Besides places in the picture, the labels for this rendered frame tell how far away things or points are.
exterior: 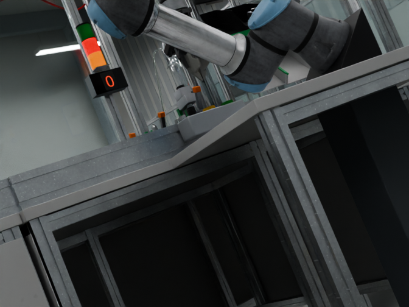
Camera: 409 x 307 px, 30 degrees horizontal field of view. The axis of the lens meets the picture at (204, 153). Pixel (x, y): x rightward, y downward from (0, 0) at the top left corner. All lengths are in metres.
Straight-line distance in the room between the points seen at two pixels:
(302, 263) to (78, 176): 0.71
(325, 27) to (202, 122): 0.46
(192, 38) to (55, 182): 0.52
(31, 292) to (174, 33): 0.72
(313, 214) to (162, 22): 0.62
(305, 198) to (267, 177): 0.67
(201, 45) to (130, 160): 0.41
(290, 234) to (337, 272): 0.67
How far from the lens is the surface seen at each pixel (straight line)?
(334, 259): 1.63
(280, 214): 2.27
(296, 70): 2.73
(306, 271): 2.28
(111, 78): 2.52
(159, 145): 2.20
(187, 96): 2.48
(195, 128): 2.19
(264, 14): 1.98
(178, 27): 1.92
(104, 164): 2.11
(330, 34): 2.02
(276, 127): 1.62
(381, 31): 4.02
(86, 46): 2.55
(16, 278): 1.90
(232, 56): 1.99
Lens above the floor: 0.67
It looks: 5 degrees up
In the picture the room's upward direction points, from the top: 23 degrees counter-clockwise
